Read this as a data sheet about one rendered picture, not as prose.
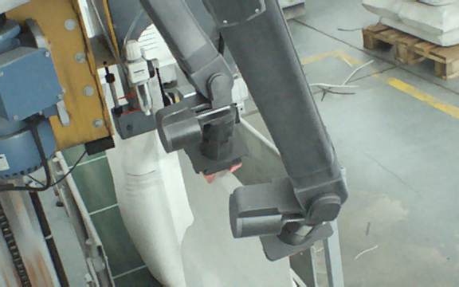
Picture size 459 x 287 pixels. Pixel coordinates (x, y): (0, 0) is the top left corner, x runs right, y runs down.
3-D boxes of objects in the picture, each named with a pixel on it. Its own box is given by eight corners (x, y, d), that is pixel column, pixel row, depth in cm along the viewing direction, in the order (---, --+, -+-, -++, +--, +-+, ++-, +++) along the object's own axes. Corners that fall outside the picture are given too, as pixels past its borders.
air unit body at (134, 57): (163, 113, 138) (147, 40, 131) (141, 119, 136) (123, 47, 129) (157, 106, 141) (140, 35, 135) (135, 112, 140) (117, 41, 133)
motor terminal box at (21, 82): (70, 113, 112) (50, 46, 107) (17, 139, 106) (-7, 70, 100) (43, 104, 118) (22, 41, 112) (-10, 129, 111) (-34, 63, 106)
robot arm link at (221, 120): (241, 113, 108) (227, 88, 111) (202, 127, 106) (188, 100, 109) (239, 139, 114) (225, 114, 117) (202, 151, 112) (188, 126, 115)
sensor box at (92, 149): (115, 147, 143) (113, 137, 142) (88, 156, 142) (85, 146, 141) (111, 140, 147) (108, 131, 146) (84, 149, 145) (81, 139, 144)
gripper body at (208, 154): (182, 148, 120) (182, 123, 114) (234, 130, 123) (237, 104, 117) (196, 176, 117) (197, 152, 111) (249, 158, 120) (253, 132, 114)
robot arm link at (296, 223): (339, 222, 84) (331, 178, 86) (284, 227, 83) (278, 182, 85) (324, 236, 91) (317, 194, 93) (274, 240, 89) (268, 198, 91)
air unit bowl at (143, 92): (155, 109, 137) (149, 81, 134) (141, 114, 136) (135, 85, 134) (151, 104, 140) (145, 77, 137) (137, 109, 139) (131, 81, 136)
